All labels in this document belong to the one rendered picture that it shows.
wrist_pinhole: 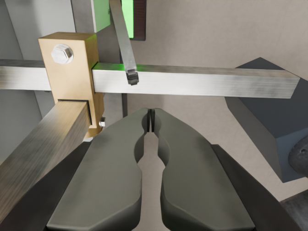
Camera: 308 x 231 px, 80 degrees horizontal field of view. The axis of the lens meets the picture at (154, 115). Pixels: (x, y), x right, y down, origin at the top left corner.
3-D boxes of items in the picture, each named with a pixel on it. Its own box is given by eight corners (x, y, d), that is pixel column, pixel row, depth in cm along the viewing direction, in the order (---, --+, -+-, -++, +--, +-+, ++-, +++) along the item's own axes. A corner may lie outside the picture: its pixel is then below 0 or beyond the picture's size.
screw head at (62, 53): (71, 44, 20) (67, 46, 19) (75, 63, 21) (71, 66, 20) (51, 43, 20) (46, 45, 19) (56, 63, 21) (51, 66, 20)
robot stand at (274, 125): (260, 56, 106) (363, 108, 55) (266, 92, 118) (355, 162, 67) (217, 75, 111) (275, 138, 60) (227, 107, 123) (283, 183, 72)
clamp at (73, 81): (101, 33, 24) (90, 40, 20) (109, 120, 31) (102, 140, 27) (52, 30, 24) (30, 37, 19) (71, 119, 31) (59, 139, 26)
